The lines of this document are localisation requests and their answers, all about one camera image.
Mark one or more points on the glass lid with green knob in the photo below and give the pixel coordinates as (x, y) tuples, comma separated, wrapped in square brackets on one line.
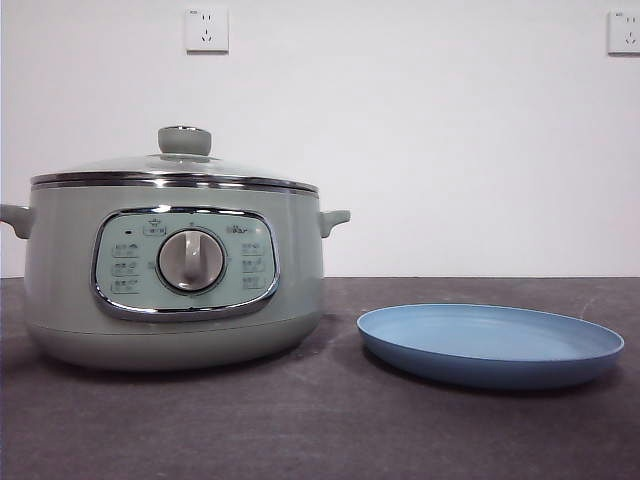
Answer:
[(184, 140)]

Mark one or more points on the white wall socket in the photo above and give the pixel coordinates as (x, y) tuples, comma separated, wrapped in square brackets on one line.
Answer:
[(207, 30), (625, 32)]

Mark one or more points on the pale green electric steamer pot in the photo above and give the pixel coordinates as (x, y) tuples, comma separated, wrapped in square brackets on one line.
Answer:
[(60, 280)]

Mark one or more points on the blue round plate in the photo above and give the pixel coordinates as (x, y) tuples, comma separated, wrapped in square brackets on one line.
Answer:
[(490, 345)]

